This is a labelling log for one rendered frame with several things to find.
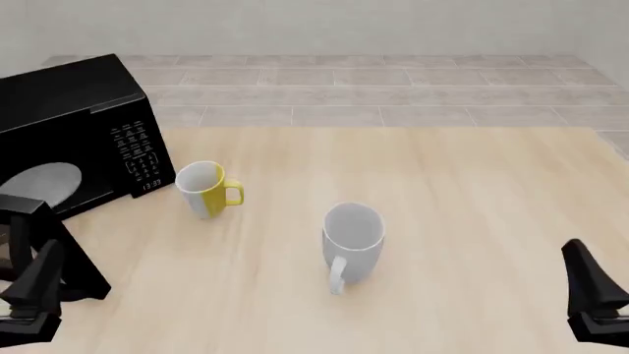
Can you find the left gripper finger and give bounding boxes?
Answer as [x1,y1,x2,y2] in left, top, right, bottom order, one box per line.
[0,239,66,320]

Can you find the grey glass turntable plate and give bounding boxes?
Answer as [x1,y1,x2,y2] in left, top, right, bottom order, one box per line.
[0,161,83,207]

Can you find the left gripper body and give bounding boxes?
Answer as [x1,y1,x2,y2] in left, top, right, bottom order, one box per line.
[0,306,63,345]

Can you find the pale grey mug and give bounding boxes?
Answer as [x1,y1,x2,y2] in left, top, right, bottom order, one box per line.
[321,201,386,296]

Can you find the black microwave door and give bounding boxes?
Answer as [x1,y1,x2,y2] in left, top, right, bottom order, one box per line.
[0,193,112,302]

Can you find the black microwave oven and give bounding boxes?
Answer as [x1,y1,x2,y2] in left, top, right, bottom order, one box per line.
[0,53,177,222]

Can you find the yellow and white mug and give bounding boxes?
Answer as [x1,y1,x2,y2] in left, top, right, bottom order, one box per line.
[174,159,246,221]

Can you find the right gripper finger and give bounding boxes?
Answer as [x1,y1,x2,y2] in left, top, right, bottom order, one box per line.
[560,238,629,319]

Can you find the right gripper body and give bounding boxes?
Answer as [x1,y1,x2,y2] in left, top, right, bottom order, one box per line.
[566,307,629,347]

